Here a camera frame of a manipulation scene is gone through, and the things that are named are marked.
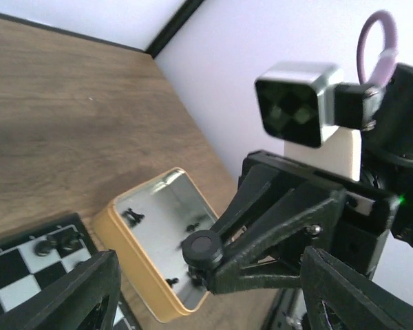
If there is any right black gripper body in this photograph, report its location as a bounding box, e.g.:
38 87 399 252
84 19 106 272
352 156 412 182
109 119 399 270
239 151 400 275

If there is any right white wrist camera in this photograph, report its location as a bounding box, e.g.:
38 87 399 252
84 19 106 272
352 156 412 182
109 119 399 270
254 61 389 181

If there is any yellow tin of black pieces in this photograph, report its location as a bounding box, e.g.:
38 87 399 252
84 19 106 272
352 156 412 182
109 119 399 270
92 168 217 323

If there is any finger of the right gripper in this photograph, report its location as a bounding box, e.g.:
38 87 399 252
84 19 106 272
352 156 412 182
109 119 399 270
211 164 295 248
206 188 346 294

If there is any black and white chessboard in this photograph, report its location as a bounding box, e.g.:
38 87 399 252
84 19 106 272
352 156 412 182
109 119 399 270
0 213 140 329

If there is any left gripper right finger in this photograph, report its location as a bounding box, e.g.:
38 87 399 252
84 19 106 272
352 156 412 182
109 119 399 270
301 247 413 329

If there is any black chess piece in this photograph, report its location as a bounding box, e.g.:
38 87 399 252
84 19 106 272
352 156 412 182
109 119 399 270
34 236 57 256
182 230 224 270
60 231 83 252

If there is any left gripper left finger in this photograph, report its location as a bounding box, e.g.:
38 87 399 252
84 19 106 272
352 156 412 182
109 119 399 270
0 250 120 329

